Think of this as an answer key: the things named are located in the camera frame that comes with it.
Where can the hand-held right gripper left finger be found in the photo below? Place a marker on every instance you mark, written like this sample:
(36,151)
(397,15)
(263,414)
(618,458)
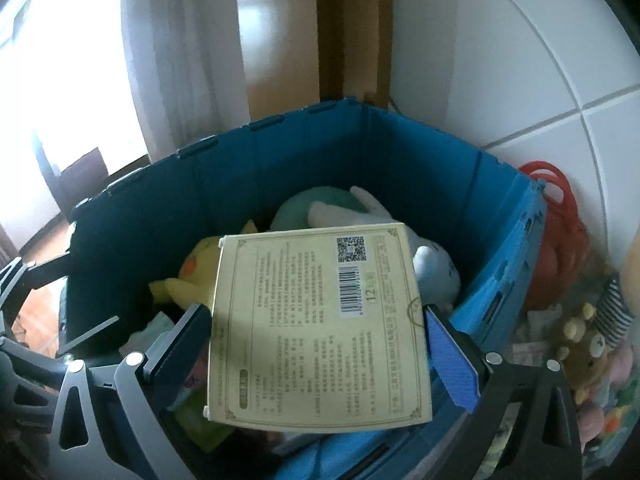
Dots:
(180,355)

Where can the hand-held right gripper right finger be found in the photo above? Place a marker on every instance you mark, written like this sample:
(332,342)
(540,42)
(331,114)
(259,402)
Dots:
(450,360)

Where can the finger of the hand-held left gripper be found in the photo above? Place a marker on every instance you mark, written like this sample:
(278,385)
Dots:
(30,385)
(15,285)

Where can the pink green tissue packet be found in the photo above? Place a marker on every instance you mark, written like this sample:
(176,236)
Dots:
(195,425)

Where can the grey rabbit plush toy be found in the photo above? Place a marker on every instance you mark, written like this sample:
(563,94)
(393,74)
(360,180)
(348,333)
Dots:
(435,270)

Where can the yellow plush toy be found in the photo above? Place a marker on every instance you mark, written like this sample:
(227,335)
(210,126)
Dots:
(197,265)

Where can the cream box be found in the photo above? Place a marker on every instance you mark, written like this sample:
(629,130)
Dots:
(320,330)

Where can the teal neck pillow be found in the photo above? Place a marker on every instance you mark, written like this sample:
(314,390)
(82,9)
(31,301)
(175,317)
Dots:
(295,210)

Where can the blue plastic crate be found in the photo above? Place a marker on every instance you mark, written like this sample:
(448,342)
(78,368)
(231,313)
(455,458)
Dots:
(300,160)

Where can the small tan bear plush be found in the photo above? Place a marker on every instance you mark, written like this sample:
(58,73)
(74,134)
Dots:
(582,350)

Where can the red plastic toy case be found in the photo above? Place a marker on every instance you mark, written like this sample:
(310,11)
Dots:
(560,250)

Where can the pink plush toy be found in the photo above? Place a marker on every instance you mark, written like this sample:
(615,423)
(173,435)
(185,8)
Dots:
(607,385)

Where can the brown plush toy striped shirt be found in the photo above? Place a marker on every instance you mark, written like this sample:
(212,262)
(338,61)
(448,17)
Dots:
(612,310)

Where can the white curtain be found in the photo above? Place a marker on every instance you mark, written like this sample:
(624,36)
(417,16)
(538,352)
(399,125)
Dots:
(185,50)

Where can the wooden door frame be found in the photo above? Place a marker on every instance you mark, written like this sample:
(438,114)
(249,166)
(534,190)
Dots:
(345,25)

